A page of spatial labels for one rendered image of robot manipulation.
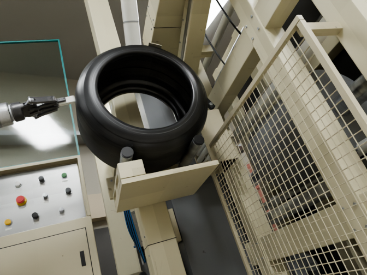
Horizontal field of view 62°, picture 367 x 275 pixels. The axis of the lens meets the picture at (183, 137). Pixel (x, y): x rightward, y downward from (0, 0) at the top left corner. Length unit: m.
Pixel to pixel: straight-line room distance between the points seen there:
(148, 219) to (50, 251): 0.57
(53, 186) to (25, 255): 0.38
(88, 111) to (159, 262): 0.69
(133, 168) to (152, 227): 0.41
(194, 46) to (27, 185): 1.19
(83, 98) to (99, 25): 0.87
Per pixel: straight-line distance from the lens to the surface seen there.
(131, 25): 2.46
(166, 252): 1.39
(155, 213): 1.41
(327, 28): 1.03
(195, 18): 1.59
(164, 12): 1.65
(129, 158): 1.10
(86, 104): 1.21
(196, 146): 1.18
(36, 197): 1.88
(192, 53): 1.68
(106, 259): 3.99
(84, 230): 1.75
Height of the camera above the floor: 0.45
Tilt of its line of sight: 24 degrees up
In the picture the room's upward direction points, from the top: 19 degrees counter-clockwise
